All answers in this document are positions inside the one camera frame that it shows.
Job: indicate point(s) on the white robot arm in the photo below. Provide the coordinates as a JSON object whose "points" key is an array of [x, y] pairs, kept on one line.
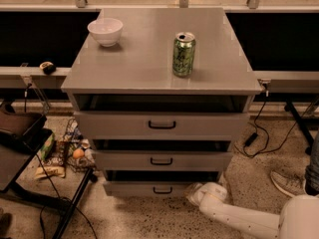
{"points": [[297, 220]]}

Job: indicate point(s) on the snack bag on floor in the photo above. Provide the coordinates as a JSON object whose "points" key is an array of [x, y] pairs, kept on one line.
{"points": [[42, 172]]}

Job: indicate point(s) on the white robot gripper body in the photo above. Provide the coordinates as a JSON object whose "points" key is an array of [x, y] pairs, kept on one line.
{"points": [[215, 192]]}

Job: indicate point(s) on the black rolling stand leg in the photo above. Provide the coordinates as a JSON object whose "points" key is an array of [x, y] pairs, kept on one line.
{"points": [[303, 124]]}

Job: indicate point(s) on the green soda can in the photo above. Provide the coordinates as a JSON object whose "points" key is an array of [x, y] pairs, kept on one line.
{"points": [[183, 54]]}

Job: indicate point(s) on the black side table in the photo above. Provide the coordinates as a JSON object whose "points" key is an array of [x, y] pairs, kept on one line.
{"points": [[22, 136]]}

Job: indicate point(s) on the orange ball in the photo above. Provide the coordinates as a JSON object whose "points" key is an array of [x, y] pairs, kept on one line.
{"points": [[78, 153]]}

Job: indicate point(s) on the person leg in jeans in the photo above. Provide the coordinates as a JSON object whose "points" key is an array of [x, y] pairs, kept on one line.
{"points": [[312, 170]]}

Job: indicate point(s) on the grey sneaker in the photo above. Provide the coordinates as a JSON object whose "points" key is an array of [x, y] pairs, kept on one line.
{"points": [[288, 185]]}

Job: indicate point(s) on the grey top drawer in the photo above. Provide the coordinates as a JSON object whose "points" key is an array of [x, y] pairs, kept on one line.
{"points": [[166, 126]]}

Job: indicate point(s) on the white bowl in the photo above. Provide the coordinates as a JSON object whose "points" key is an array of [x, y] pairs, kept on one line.
{"points": [[106, 31]]}

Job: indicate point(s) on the grey bottom drawer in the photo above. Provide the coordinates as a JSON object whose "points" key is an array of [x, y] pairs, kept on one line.
{"points": [[145, 189]]}

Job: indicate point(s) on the small black round device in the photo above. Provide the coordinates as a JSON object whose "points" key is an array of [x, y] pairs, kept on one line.
{"points": [[48, 68]]}

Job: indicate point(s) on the grey drawer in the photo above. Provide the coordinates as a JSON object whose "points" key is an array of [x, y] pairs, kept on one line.
{"points": [[145, 189], [162, 160], [166, 126]]}

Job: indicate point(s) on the grey drawer cabinet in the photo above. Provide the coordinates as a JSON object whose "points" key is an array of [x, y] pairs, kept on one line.
{"points": [[136, 76]]}

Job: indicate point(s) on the grey middle drawer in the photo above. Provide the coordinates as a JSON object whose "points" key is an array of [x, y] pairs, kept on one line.
{"points": [[162, 160]]}

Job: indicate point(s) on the wire basket with snacks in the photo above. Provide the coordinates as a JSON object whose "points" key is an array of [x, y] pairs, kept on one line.
{"points": [[74, 140]]}

